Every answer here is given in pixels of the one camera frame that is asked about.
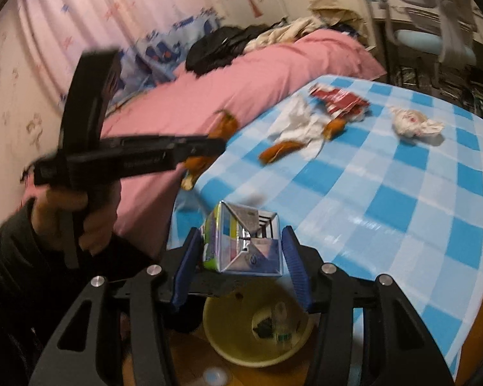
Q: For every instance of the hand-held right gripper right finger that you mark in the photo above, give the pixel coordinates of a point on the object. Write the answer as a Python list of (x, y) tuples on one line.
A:
[(298, 269)]

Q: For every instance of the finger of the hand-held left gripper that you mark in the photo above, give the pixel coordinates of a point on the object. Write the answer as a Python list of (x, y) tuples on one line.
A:
[(201, 146)]

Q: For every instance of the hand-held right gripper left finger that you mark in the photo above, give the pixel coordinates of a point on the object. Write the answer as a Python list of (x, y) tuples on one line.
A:
[(183, 273)]

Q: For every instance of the colourful drink carton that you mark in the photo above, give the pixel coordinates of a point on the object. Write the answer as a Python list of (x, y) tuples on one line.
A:
[(245, 249)]

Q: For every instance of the yellow plastic basin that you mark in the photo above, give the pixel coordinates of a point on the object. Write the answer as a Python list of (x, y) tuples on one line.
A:
[(233, 329)]

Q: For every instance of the long orange peel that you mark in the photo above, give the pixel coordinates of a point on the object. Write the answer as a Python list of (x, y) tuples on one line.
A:
[(277, 150)]

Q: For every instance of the red snack wrapper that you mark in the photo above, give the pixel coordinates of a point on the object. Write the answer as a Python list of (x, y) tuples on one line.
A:
[(338, 98)]

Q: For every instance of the person's left forearm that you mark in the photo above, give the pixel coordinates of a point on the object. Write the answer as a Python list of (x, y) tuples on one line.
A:
[(8, 257)]

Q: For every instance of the person's left hand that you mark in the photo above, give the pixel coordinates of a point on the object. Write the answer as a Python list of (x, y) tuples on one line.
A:
[(100, 225)]

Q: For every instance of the small clear bottle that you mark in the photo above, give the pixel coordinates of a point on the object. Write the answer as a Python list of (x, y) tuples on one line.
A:
[(283, 321)]

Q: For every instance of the dark scrap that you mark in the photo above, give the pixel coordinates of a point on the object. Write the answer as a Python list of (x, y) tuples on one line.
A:
[(265, 327)]

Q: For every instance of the pink bed blanket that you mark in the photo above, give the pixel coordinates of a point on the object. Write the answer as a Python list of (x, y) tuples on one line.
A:
[(245, 80)]

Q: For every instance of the black jacket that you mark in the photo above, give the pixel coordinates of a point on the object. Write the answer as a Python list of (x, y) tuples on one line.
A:
[(217, 46)]

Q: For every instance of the blue checked tablecloth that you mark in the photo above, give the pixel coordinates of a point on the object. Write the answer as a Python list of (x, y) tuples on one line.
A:
[(366, 193)]

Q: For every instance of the pink curtain with whale print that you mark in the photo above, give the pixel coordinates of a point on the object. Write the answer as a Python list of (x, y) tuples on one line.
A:
[(104, 8)]

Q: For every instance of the white tissue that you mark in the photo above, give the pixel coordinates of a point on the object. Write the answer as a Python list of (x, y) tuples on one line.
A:
[(302, 122)]

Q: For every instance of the white round container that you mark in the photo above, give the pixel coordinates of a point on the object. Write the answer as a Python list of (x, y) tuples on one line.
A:
[(215, 377)]

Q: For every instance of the short orange peel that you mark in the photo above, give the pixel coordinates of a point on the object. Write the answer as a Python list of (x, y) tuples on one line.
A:
[(334, 127)]

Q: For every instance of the beige clothes pile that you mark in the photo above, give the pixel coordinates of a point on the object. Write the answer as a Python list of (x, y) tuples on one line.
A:
[(281, 34)]

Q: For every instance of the crumpled tissue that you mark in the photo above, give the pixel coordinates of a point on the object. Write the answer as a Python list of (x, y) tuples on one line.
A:
[(414, 124)]

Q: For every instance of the beige hat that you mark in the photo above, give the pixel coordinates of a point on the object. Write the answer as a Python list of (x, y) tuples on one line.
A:
[(334, 12)]

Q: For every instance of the grey and blue desk chair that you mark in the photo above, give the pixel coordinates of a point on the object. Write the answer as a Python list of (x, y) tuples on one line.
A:
[(434, 40)]

